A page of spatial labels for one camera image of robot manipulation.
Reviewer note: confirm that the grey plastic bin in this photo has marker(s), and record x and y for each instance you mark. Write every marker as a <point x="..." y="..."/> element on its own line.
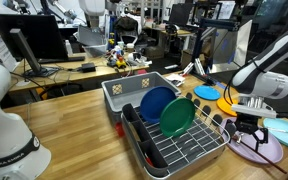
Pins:
<point x="130" y="93"/>

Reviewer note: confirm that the clear plastic bin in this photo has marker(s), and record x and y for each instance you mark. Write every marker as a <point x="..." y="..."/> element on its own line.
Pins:
<point x="95" y="50"/>

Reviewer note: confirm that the wooden desk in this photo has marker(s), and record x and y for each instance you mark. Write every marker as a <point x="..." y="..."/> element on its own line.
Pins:
<point x="67" y="76"/>

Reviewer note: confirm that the brown wooden spoon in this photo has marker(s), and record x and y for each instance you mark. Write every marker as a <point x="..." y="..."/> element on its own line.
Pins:
<point x="270" y="160"/>

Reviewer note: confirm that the white mug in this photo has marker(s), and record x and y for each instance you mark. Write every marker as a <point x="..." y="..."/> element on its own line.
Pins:
<point x="120" y="45"/>

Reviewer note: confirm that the grey bin lid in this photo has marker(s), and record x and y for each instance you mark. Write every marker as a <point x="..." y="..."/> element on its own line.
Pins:
<point x="90" y="35"/>

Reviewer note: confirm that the black power adapter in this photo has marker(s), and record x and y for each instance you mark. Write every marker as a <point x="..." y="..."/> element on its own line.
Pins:
<point x="88" y="67"/>

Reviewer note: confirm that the white office chair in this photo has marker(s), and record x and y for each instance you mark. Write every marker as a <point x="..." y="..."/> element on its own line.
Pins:
<point x="129" y="37"/>

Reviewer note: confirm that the black computer monitor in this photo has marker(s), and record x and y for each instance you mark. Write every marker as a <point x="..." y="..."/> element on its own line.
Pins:
<point x="34" y="36"/>

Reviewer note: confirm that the silver ladle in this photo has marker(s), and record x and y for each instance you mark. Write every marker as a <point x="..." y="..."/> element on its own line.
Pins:
<point x="239" y="140"/>

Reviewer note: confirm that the black jacket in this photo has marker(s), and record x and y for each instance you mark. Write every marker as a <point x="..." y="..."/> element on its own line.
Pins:
<point x="126" y="25"/>

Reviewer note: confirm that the white headset device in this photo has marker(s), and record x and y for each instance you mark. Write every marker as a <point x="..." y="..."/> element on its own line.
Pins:
<point x="137" y="58"/>

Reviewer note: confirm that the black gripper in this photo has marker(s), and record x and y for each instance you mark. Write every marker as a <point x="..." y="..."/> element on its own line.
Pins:
<point x="248" y="124"/>

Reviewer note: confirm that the black camera stand frame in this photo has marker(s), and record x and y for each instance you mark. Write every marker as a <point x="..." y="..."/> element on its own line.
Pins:
<point x="200" y="43"/>

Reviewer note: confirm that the yellow red toy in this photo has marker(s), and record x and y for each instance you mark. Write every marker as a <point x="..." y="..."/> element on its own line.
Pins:
<point x="120" y="62"/>

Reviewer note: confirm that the white foam board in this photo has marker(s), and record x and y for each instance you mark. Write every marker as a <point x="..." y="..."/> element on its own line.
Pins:
<point x="243" y="43"/>

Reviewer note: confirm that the cardboard box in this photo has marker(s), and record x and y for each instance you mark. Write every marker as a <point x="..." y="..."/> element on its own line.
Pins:
<point x="154" y="52"/>

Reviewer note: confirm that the green plate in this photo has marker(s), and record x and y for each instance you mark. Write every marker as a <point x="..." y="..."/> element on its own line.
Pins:
<point x="177" y="116"/>

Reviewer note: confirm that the metal dish rack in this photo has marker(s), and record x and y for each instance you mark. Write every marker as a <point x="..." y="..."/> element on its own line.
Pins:
<point x="184" y="150"/>

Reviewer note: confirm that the white background robot part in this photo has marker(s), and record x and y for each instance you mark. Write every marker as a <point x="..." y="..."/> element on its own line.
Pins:
<point x="92" y="10"/>

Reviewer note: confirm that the white bottle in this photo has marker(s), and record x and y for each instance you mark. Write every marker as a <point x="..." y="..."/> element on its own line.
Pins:
<point x="69" y="48"/>

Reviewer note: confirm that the teal plate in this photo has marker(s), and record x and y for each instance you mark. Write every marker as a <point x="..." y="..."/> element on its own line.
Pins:
<point x="284" y="140"/>

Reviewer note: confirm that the orange plate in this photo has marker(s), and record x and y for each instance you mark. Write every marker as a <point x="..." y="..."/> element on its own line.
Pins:
<point x="225" y="106"/>

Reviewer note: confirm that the black keyboard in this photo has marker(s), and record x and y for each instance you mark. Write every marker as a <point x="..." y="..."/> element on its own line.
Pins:
<point x="62" y="59"/>

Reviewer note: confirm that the idle white Franka arm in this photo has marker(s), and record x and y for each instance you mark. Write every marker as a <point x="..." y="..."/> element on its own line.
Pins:
<point x="4" y="133"/>

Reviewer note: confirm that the grey utensil caddy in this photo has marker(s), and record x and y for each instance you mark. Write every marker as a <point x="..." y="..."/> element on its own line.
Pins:
<point x="150" y="150"/>

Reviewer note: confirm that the blue tape strip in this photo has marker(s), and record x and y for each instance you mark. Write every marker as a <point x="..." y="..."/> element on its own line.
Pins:
<point x="220" y="85"/>

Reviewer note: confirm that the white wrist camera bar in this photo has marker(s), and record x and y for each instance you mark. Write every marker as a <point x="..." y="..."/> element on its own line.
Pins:
<point x="254" y="111"/>

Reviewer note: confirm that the light blue plate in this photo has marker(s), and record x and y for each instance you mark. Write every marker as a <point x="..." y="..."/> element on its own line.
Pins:
<point x="206" y="92"/>

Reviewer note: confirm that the pink plate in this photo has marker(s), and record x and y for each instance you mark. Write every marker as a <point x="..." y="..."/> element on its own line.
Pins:
<point x="270" y="150"/>

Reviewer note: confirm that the grey monitor stand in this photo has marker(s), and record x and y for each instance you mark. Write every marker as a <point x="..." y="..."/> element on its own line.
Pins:
<point x="25" y="50"/>

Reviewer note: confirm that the black background monitor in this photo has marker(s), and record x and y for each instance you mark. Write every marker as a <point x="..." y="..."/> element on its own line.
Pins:
<point x="180" y="14"/>

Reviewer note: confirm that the dark blue plate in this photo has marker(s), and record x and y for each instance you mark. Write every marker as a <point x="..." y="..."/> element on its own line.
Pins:
<point x="155" y="103"/>

